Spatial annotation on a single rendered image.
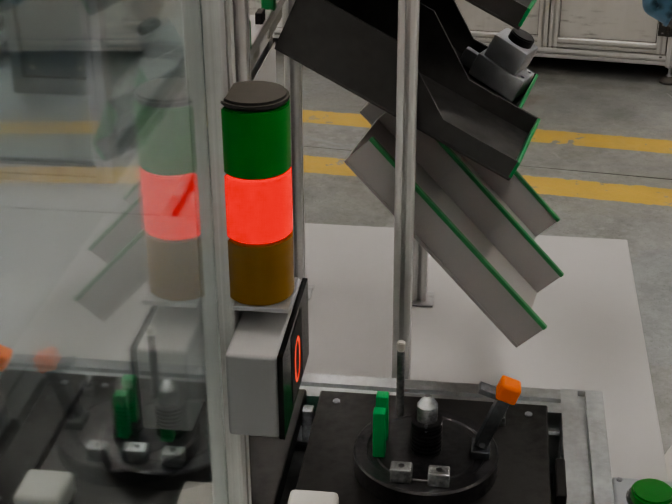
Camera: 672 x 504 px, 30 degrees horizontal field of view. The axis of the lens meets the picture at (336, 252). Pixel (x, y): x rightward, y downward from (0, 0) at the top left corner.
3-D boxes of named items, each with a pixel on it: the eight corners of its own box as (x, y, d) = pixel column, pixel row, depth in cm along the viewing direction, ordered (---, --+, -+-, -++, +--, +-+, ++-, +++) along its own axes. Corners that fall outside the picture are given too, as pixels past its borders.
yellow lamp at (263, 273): (299, 276, 95) (297, 217, 93) (288, 308, 91) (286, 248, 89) (234, 272, 96) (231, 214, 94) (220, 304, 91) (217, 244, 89)
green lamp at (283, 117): (296, 154, 91) (295, 89, 88) (285, 182, 86) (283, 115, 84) (228, 151, 91) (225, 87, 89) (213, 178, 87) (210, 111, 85)
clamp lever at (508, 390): (490, 441, 121) (522, 380, 117) (490, 453, 119) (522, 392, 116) (455, 428, 121) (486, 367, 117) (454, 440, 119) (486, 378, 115)
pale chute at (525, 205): (534, 237, 162) (560, 218, 160) (516, 284, 151) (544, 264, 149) (388, 76, 159) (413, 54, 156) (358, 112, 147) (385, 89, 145)
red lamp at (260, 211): (297, 216, 93) (296, 155, 91) (286, 246, 89) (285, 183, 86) (231, 213, 94) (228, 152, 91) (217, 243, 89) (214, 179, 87)
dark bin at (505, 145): (530, 136, 140) (563, 81, 136) (509, 181, 129) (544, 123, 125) (313, 14, 142) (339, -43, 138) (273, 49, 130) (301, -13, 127)
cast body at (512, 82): (523, 94, 151) (552, 45, 147) (511, 103, 147) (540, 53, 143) (466, 56, 152) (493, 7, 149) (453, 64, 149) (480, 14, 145)
